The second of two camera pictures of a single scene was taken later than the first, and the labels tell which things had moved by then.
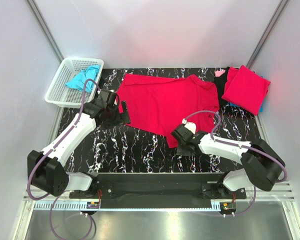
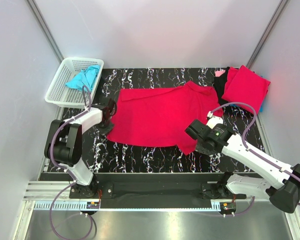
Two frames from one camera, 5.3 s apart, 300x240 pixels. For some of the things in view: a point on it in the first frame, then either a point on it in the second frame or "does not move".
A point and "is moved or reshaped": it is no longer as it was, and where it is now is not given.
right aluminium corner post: x=281 y=6 does not move
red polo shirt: x=158 y=104 is moved or reshaped
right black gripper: x=180 y=152 -> x=199 y=147
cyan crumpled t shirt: x=91 y=72 does not move
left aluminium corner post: x=44 y=28 does not move
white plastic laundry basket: x=61 y=95 does not move
